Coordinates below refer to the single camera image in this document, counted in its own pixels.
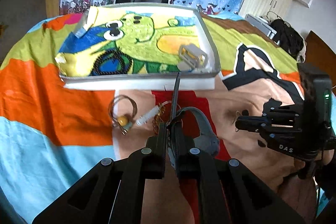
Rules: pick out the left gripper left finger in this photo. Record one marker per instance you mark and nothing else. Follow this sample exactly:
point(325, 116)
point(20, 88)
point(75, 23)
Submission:
point(112, 191)

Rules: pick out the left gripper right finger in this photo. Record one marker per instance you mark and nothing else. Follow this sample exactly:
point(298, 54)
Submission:
point(228, 192)

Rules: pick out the light blue smart watch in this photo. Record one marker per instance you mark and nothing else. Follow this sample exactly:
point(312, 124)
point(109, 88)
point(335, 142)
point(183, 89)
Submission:
point(207, 139)

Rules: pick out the bangle with yellow bead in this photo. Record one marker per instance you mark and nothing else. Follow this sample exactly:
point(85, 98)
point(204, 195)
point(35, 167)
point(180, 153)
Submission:
point(125, 120)

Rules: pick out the white hair clip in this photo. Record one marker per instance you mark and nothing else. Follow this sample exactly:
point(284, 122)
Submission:
point(148, 116)

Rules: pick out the beige plastic hair clip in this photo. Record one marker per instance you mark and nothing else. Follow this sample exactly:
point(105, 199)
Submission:
point(192, 57)

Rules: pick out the colourful cartoon bed cover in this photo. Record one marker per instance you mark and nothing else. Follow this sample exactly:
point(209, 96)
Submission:
point(51, 136)

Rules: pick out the dark clothes pile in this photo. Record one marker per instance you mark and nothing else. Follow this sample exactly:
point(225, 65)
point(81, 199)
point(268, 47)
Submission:
point(289, 40)

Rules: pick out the white tray with frog towel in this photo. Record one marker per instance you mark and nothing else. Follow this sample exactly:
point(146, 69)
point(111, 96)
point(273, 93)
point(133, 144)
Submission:
point(135, 46)

